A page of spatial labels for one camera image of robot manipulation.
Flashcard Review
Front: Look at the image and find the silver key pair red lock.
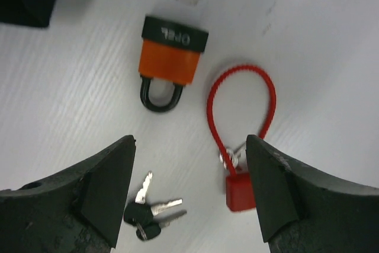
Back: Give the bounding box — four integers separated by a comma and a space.
226, 142, 246, 171

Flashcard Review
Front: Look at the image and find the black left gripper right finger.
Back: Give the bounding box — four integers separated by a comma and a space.
246, 134, 378, 252

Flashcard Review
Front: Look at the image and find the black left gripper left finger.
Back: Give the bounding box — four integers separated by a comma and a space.
1, 135, 136, 252

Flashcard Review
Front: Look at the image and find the red cable padlock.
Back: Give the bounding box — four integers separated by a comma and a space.
205, 63, 277, 213

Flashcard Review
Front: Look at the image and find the orange black small padlock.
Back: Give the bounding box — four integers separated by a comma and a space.
139, 15, 209, 113

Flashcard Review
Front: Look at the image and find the black headed key pair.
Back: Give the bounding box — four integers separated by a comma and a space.
123, 171, 187, 242

